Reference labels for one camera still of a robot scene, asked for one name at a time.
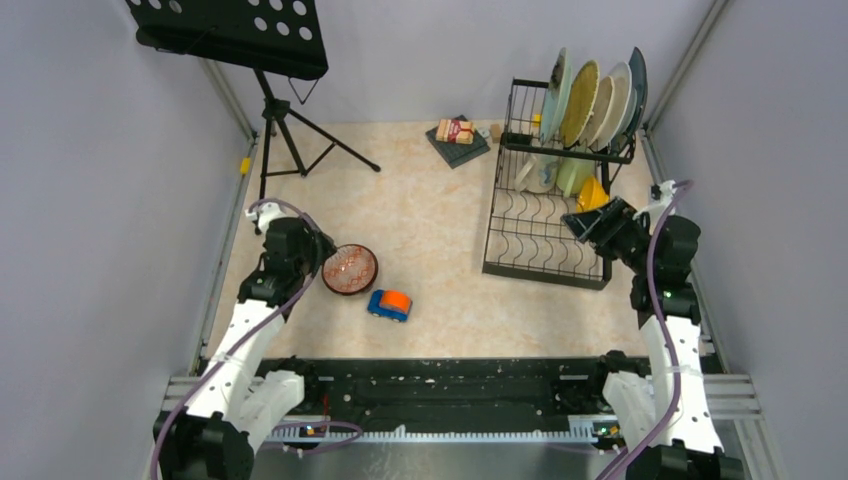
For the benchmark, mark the wooden blocks stack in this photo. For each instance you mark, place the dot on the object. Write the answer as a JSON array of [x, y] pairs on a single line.
[[455, 131]]

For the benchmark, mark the blue orange toy car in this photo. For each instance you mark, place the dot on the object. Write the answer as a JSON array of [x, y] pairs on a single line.
[[390, 304]]

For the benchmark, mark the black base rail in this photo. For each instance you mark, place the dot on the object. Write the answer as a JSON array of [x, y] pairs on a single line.
[[555, 403]]

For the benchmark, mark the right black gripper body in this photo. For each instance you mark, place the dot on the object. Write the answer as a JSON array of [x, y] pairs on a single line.
[[638, 258]]

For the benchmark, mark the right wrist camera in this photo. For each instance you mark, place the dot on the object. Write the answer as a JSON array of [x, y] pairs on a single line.
[[661, 196]]

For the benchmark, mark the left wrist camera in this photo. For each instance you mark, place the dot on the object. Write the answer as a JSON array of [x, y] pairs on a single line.
[[262, 214]]

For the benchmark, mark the beige mug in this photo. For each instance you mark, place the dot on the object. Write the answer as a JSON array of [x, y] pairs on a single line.
[[538, 173]]

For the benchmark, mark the cream floral ceramic plate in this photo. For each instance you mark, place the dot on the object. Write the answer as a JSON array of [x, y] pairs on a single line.
[[599, 113]]

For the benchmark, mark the light green mug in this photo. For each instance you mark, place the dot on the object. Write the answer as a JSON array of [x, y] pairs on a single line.
[[572, 174]]

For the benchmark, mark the light green round plate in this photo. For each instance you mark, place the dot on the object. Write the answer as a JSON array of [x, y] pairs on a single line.
[[556, 97]]

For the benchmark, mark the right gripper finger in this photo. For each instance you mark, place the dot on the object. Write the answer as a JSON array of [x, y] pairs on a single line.
[[619, 238], [596, 224]]

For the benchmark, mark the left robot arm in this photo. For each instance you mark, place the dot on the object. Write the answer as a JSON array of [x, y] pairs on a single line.
[[216, 429]]

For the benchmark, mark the red patterned brown bowl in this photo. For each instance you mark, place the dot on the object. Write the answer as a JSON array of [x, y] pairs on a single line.
[[351, 270]]

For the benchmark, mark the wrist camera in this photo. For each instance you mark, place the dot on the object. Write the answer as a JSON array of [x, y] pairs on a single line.
[[661, 196], [262, 214]]

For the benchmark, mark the yellow-rimmed patterned plate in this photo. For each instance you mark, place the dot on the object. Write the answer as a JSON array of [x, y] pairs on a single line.
[[580, 103]]

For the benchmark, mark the teal square plate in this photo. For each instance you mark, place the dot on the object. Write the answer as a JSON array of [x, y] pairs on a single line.
[[637, 104]]

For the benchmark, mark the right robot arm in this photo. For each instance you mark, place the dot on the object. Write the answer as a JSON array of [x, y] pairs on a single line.
[[663, 414]]

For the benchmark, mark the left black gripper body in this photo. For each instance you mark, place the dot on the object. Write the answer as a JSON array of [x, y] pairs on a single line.
[[317, 249]]

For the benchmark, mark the black wire dish rack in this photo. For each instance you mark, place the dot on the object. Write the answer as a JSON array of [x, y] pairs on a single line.
[[526, 238]]

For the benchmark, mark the black music stand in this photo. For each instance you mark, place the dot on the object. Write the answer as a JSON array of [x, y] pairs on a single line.
[[278, 37]]

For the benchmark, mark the yellow bowl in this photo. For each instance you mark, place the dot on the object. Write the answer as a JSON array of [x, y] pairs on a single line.
[[592, 195]]

